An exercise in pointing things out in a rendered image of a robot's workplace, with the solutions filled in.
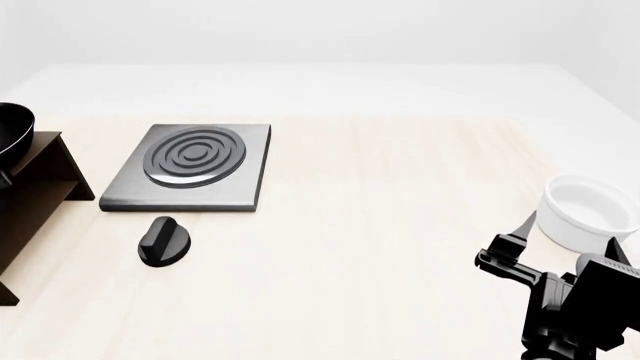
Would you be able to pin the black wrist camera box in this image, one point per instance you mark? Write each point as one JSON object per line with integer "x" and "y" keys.
{"x": 607, "y": 279}

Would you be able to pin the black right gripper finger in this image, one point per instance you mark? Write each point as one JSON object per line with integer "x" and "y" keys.
{"x": 618, "y": 253}
{"x": 512, "y": 245}

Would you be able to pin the grey electric hot plate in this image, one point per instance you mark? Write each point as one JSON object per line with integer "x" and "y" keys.
{"x": 200, "y": 187}

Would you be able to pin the dark brown wooden cabinet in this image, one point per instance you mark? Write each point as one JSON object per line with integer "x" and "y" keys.
{"x": 40, "y": 176}

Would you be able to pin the white ceramic bowl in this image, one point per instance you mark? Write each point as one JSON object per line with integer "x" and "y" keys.
{"x": 575, "y": 217}

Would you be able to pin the black stove knob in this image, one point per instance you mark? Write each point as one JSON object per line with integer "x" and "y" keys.
{"x": 162, "y": 243}

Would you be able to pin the black bowl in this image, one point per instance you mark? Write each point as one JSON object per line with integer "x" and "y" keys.
{"x": 15, "y": 127}

